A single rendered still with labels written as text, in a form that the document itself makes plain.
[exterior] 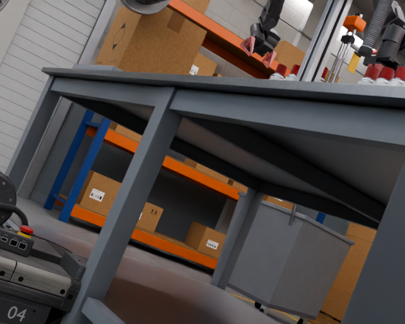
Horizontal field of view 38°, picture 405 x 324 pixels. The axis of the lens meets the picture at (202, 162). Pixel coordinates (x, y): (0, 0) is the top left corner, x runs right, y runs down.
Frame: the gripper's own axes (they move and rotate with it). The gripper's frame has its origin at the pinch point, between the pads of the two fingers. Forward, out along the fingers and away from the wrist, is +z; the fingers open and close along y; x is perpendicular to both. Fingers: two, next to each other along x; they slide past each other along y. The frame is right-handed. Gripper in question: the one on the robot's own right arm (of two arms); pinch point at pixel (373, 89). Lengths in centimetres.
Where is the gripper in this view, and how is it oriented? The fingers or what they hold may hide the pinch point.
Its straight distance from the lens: 183.3
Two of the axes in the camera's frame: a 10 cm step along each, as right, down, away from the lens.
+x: -7.5, -3.5, -5.5
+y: -5.4, -1.4, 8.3
